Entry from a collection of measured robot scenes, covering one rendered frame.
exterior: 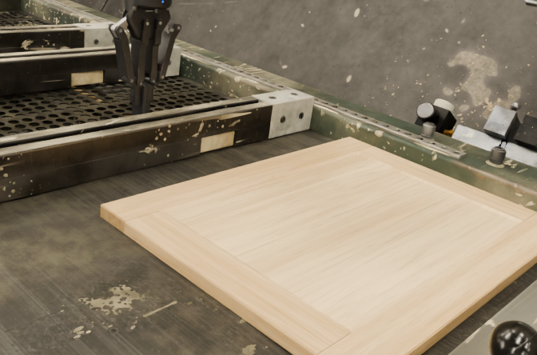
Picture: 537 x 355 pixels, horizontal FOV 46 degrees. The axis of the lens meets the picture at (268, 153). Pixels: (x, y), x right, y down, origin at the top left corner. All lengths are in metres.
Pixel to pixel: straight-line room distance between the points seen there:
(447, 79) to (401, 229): 1.39
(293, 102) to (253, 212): 0.40
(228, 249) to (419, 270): 0.24
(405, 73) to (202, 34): 1.05
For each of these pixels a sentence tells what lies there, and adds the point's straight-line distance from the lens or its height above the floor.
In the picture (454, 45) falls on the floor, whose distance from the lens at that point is 2.33.
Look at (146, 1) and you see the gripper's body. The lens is 1.01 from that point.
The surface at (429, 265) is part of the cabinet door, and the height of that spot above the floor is 1.15.
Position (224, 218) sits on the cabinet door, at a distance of 0.87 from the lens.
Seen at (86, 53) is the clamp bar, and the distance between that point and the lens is 1.45.
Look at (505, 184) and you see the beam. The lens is 1.12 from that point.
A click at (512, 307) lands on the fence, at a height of 1.19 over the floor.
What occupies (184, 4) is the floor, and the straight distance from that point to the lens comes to 3.14.
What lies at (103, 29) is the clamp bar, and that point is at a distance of 1.72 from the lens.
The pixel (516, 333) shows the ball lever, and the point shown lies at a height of 1.45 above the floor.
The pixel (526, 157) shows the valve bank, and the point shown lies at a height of 0.74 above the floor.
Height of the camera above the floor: 1.94
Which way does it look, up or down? 52 degrees down
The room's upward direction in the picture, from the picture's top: 56 degrees counter-clockwise
